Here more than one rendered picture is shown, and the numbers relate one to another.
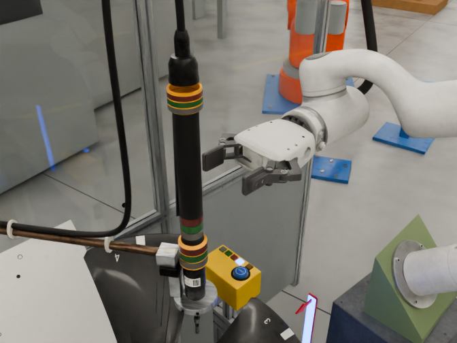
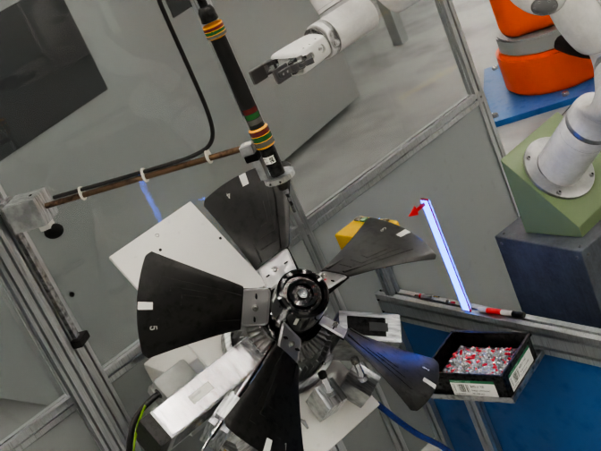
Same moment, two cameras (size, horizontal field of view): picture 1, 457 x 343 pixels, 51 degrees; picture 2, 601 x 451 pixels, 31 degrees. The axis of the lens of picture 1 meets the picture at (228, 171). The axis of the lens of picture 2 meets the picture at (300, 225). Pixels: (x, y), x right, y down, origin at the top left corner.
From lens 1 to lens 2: 1.72 m
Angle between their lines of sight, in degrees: 16
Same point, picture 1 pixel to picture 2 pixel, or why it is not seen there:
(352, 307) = (515, 233)
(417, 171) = not seen: outside the picture
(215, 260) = (351, 228)
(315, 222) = not seen: hidden behind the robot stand
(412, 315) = (561, 207)
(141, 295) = (254, 214)
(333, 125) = (341, 25)
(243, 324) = (361, 236)
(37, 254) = (170, 232)
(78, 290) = (213, 255)
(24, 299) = not seen: hidden behind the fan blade
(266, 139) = (290, 48)
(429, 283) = (558, 164)
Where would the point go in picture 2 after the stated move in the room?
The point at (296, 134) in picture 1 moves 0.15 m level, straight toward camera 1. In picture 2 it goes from (310, 38) to (296, 63)
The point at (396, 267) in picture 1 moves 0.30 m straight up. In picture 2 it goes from (528, 165) to (492, 57)
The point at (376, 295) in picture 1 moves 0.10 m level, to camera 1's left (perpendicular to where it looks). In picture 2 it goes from (524, 204) to (486, 216)
